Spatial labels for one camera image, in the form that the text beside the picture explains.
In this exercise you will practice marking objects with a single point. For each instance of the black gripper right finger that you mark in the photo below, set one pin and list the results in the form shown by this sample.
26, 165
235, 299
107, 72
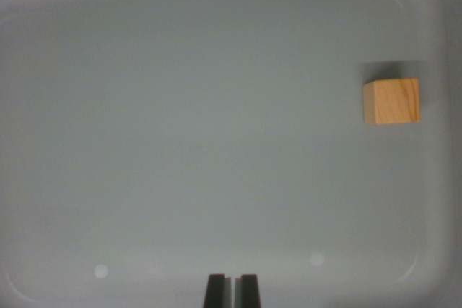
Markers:
249, 291

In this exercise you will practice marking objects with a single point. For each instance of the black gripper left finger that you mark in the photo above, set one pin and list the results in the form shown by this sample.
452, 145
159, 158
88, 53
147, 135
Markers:
215, 291

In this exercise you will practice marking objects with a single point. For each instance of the wooden cube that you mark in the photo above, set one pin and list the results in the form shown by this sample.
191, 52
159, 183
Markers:
395, 101

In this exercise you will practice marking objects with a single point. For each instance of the grey plastic bin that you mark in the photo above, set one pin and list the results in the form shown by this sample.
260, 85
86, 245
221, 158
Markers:
202, 135

